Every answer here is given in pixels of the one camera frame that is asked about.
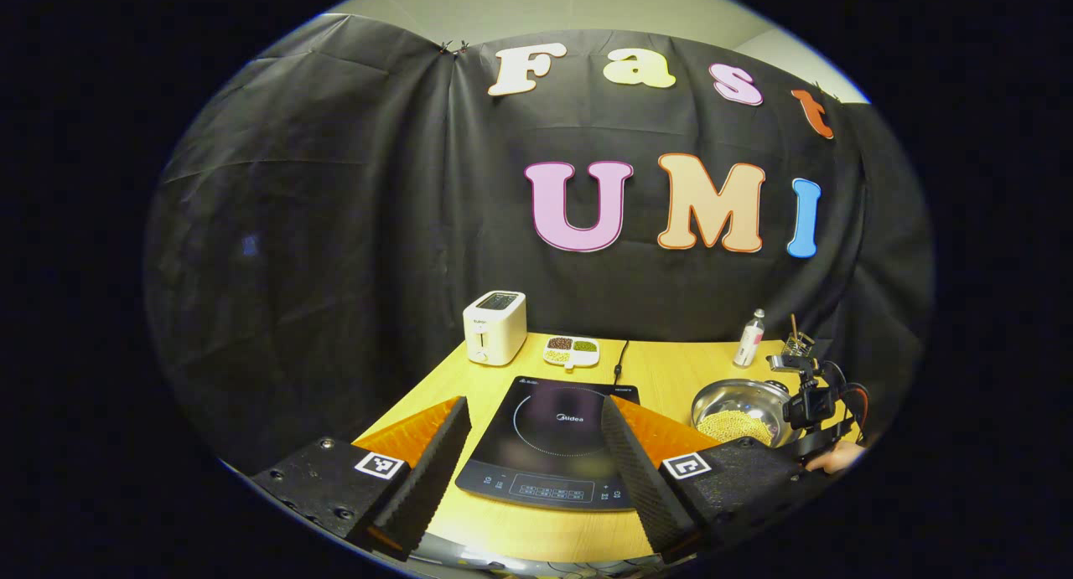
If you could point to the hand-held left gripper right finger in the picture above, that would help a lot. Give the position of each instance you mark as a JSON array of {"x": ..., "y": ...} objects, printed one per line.
[{"x": 641, "y": 478}]

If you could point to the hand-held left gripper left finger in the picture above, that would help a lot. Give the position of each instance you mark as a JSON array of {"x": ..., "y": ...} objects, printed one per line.
[{"x": 436, "y": 478}]

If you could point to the stainless steel pot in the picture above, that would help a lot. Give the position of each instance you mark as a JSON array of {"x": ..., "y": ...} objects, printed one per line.
[{"x": 729, "y": 395}]

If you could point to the black induction cooktop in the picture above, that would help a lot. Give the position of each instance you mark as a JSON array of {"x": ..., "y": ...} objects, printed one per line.
[{"x": 545, "y": 428}]

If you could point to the small clear holder cup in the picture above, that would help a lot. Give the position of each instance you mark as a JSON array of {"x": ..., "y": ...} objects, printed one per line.
[{"x": 800, "y": 346}]

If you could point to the heap of yellow soybeans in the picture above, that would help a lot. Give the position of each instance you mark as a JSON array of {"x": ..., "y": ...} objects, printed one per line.
[{"x": 736, "y": 428}]

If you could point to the clear bottle with label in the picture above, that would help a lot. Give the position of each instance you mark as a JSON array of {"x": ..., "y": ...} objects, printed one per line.
[{"x": 749, "y": 343}]

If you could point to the white divided bean dish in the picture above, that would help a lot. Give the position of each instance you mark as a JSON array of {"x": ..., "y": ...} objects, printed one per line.
[{"x": 572, "y": 351}]

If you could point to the white toaster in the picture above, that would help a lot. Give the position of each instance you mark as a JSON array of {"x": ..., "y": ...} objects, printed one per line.
[{"x": 495, "y": 332}]

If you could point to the black backdrop cloth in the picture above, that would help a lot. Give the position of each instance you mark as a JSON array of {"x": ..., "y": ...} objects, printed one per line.
[{"x": 335, "y": 227}]

